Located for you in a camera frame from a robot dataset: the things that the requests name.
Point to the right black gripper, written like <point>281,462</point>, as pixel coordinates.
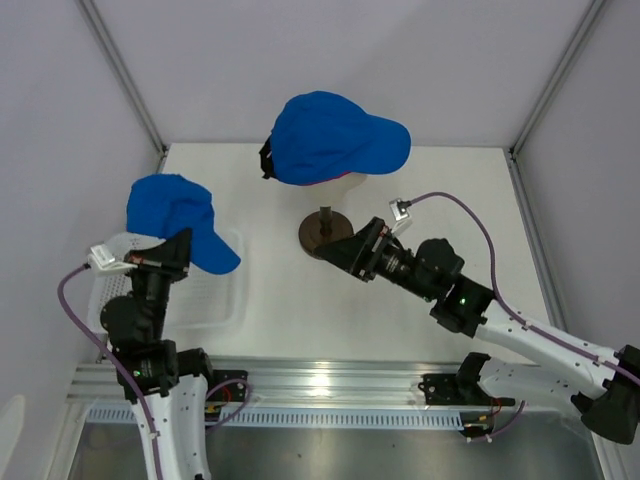
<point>357,254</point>

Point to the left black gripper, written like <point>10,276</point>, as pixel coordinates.
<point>169,258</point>

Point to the blue baseball cap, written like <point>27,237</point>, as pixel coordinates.
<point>162,205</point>
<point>320,134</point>

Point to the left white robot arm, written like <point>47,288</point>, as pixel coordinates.
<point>166,388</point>

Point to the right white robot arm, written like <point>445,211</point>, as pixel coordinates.
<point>597,384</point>

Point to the dark round mannequin stand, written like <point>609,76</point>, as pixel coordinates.
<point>322,227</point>

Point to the white plastic basket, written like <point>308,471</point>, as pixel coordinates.
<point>202,301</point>

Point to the cream mannequin head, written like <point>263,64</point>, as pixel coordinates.
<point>331,193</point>

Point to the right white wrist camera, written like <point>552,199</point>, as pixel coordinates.
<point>400,210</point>

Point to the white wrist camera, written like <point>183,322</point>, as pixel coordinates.
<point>103,263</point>
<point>400,210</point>

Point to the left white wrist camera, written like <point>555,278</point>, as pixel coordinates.
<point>103,263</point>

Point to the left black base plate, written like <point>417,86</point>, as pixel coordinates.
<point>227,386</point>

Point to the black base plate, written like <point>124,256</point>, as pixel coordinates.
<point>227,386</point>
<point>448,389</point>

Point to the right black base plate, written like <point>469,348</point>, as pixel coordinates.
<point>448,389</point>

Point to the white slotted cable duct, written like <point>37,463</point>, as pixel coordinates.
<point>348,418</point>

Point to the left aluminium frame post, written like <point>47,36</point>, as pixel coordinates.
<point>101,33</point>

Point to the aluminium frame post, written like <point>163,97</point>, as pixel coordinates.
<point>101,33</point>
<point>560,72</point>

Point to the right aluminium frame post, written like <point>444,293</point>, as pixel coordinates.
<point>560,72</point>

